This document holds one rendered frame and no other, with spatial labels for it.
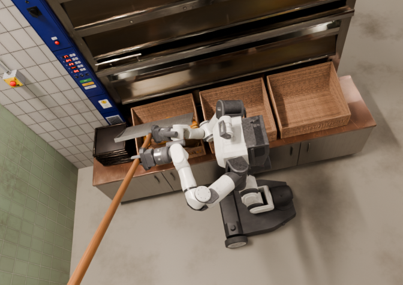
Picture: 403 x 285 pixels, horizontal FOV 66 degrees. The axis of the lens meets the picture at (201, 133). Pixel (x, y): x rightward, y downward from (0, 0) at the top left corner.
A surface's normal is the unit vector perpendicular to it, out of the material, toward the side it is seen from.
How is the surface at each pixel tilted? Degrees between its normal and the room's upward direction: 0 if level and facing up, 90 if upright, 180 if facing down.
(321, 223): 0
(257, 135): 0
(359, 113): 0
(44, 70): 90
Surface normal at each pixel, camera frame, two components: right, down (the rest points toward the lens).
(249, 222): -0.18, -0.52
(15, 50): 0.14, 0.83
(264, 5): 0.07, 0.60
